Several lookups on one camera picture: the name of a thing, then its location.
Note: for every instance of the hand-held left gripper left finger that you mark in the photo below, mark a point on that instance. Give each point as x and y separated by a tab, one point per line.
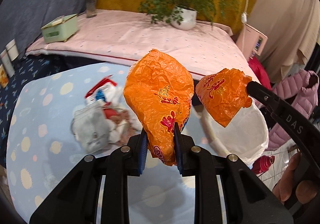
142	150

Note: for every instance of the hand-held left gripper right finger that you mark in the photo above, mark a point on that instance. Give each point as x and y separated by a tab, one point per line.
179	155

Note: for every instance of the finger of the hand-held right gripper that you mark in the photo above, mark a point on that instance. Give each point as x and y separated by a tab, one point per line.
262	97

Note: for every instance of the bin with white plastic bag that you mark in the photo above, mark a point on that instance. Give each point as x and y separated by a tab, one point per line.
250	133

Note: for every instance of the small orange wrapper piece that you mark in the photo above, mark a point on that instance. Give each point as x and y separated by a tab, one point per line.
220	96

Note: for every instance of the large orange crinkled wrapper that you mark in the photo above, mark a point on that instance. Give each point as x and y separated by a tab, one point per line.
155	93

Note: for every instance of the red carton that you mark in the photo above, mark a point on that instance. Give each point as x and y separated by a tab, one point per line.
96	88

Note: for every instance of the person's right hand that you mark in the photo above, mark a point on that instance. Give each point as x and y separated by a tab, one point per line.
286	181

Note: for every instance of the red cushion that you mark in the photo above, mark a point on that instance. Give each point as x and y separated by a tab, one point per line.
258	71

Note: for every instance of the pink puffer jacket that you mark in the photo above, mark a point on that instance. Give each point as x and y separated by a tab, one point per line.
297	91

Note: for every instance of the red thermos flask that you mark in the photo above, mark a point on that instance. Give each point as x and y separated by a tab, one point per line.
262	164

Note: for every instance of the pink electric kettle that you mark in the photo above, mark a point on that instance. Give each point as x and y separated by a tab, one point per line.
247	38

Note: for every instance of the beige curtain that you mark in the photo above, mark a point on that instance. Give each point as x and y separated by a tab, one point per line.
282	13

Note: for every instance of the light blue dotted cloth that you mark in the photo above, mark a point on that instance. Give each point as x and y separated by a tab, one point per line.
45	118

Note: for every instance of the pink dotted cloth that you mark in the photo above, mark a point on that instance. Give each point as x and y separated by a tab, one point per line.
150	38

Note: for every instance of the navy blue printed cloth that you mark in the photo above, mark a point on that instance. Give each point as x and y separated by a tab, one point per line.
25	73

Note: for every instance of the pale green box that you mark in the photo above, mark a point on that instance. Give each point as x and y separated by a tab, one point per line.
58	30

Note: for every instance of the yellow orange printed box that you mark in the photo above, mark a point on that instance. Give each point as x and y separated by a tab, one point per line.
3	76

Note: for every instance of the white canister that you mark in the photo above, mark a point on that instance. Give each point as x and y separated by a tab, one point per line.
7	63
12	50

